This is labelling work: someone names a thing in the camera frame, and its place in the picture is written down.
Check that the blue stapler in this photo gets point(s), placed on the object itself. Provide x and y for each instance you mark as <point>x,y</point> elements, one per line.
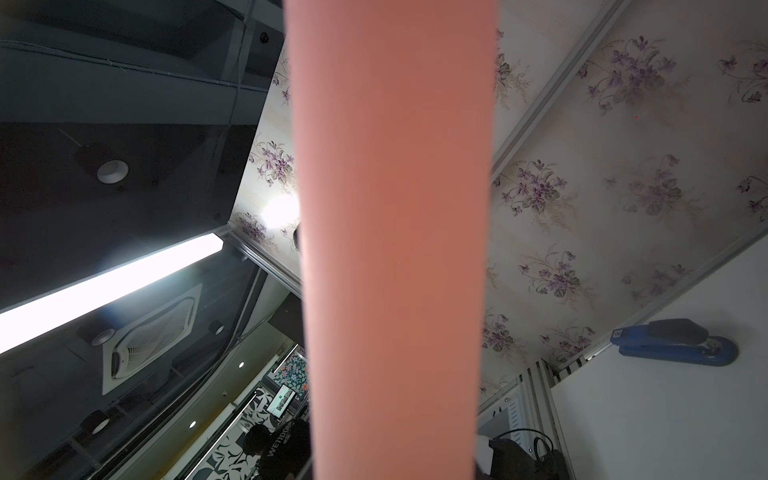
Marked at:
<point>678,340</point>

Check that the pink paper sheet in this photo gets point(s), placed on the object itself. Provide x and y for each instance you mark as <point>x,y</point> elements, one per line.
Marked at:
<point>392,108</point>

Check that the ceiling air conditioner vent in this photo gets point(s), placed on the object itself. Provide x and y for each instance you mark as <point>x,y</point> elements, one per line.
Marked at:
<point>136,345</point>

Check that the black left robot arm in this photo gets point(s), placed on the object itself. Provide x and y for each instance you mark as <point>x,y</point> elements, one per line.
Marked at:
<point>502,458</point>

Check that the fluorescent ceiling light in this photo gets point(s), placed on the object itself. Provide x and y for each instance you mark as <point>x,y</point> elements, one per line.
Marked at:
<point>35,318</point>

